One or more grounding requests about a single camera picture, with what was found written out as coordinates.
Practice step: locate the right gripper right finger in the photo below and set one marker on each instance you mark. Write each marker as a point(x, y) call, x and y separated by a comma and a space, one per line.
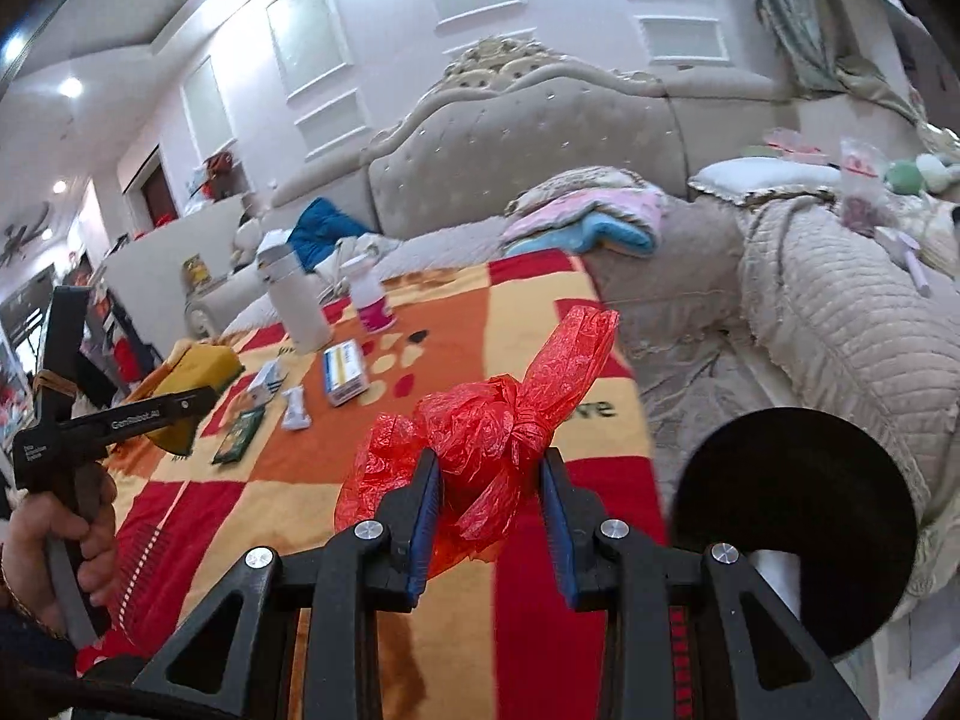
point(687, 635)

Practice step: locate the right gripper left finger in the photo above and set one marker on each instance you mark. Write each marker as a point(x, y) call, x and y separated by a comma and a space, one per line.
point(234, 656)

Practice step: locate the red plastic bag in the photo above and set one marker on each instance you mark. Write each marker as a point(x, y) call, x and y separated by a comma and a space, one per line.
point(488, 437)

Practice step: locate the green cracker packet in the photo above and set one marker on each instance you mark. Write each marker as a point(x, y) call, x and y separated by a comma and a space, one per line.
point(239, 436)

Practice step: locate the black round trash bin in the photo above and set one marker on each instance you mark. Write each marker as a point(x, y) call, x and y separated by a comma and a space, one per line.
point(818, 487)

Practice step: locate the left hand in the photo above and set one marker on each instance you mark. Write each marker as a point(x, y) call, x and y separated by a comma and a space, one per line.
point(26, 583)

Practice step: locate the small white milk carton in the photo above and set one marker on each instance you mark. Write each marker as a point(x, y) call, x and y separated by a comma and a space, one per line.
point(266, 383)

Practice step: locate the white orange snack packet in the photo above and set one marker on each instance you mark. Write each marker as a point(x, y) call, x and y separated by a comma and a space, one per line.
point(296, 417)

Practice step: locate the white thermos bottle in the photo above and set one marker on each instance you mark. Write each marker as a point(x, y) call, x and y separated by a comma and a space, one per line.
point(294, 298)

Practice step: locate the blue yellow white box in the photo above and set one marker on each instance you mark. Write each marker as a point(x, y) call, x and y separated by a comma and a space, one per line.
point(344, 372)

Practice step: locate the beige tufted sofa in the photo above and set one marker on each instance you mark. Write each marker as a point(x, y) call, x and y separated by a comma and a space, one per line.
point(740, 306)

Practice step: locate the blue cushion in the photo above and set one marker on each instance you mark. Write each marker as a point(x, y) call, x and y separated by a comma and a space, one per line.
point(318, 229)

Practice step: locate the pink blue folded blanket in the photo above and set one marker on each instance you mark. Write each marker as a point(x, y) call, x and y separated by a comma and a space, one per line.
point(624, 219)

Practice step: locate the white pink pill bottle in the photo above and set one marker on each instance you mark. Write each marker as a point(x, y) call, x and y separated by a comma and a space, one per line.
point(367, 295)

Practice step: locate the white pillow with trim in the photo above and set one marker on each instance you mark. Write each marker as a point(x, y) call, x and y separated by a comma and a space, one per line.
point(751, 181)

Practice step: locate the purple handheld fan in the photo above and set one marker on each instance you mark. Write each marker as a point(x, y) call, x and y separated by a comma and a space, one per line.
point(903, 251)

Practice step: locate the clear plastic snack bag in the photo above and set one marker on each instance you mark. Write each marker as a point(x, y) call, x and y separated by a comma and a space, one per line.
point(863, 201)

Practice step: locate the green plush toy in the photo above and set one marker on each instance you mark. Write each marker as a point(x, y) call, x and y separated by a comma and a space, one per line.
point(904, 178)

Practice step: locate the white plush toy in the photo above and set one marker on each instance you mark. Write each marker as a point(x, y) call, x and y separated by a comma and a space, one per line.
point(937, 176)

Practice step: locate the teal patterned curtain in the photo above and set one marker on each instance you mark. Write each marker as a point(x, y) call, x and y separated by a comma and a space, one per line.
point(872, 49)

